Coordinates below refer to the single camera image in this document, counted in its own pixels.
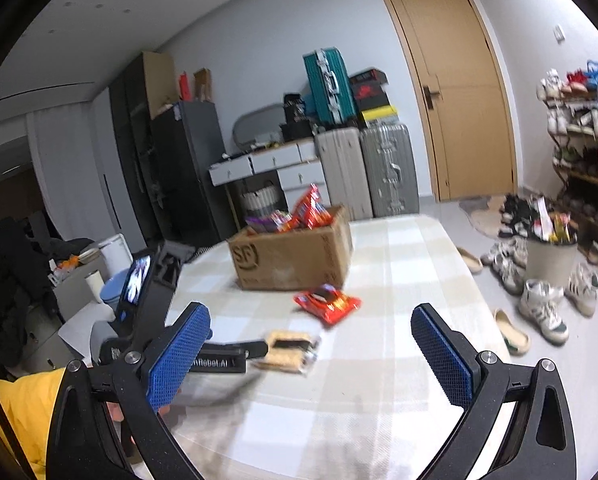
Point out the SF cardboard box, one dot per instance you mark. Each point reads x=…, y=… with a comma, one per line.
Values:
x=295, y=260

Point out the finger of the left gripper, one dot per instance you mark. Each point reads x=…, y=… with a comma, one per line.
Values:
x=228, y=358

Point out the white drawer desk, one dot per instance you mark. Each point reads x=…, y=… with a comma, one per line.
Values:
x=292, y=167

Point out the black refrigerator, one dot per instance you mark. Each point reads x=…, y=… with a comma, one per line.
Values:
x=187, y=141

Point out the red cone chips bag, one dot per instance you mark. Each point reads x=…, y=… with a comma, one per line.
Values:
x=309, y=212

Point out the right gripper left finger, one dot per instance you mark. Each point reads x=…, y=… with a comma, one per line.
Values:
x=85, y=443

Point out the shoe rack with shoes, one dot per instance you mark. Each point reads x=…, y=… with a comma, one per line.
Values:
x=572, y=124

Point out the silver aluminium suitcase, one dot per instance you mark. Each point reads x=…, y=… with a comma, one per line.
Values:
x=390, y=170

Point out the orange wafer snack tube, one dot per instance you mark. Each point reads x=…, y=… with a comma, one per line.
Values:
x=289, y=352

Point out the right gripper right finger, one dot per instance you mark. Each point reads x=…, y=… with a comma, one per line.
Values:
x=537, y=443

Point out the person's left hand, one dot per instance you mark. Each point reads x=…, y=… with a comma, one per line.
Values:
x=116, y=413

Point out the grey oval mirror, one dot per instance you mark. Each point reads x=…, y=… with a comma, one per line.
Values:
x=262, y=126

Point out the teal suitcase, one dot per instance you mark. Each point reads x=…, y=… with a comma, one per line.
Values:
x=330, y=87

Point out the purple candy bag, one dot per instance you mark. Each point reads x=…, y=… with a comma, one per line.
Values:
x=276, y=222

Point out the woven laundry basket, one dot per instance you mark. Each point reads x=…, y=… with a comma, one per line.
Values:
x=262, y=202

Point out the beige suitcase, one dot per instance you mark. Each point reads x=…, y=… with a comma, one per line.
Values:
x=344, y=170

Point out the stacked shoe boxes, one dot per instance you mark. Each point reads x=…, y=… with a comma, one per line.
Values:
x=371, y=99

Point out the stacked blue bowls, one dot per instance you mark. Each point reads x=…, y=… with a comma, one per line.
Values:
x=110, y=294

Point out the white kettle jug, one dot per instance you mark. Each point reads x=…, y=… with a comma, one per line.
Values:
x=116, y=253

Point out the wooden door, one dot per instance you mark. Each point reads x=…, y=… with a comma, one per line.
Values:
x=460, y=95

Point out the red Oreo cookie pack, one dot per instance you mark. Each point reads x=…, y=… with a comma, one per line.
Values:
x=327, y=303

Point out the white trash bin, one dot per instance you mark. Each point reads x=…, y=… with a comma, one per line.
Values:
x=550, y=262

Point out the checkered tablecloth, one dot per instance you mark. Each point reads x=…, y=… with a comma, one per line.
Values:
x=369, y=407

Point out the small white cup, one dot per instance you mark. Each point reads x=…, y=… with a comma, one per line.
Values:
x=95, y=283

